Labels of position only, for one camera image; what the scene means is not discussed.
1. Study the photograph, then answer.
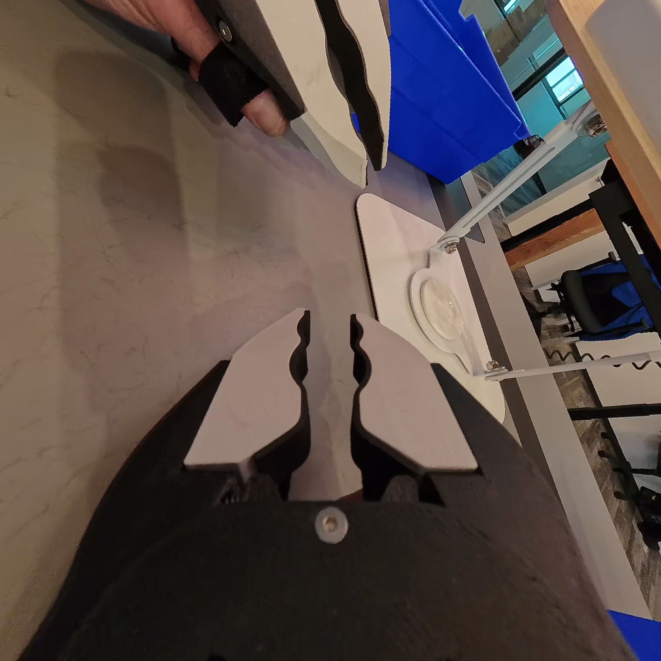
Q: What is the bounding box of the white instruction board stand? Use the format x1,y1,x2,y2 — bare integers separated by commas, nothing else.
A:
410,0,661,383

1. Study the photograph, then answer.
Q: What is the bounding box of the black office chair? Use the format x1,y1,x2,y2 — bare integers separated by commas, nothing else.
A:
537,269,654,336

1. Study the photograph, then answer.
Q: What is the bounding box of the blue cloth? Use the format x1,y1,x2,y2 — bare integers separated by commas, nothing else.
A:
609,257,661,331

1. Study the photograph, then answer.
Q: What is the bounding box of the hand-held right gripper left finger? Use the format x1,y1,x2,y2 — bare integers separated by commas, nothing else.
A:
183,308,313,500

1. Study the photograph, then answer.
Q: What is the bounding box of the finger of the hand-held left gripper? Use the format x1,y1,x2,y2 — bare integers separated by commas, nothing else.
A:
316,0,394,172
255,0,369,188

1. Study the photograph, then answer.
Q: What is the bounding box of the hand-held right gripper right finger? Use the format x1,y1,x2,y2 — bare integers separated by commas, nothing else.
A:
349,313,479,502

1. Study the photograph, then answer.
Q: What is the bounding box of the wooden desk with black legs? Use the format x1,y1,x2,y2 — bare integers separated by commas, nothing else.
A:
503,160,661,331

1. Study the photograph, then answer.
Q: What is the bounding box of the person's left hand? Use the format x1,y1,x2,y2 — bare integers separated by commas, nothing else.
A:
83,0,290,138

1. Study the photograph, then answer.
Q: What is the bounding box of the black coiled cable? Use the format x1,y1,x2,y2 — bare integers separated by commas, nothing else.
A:
542,346,657,370

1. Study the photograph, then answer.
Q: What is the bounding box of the blue plastic bin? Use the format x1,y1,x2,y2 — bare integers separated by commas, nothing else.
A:
607,609,661,661
351,0,530,184

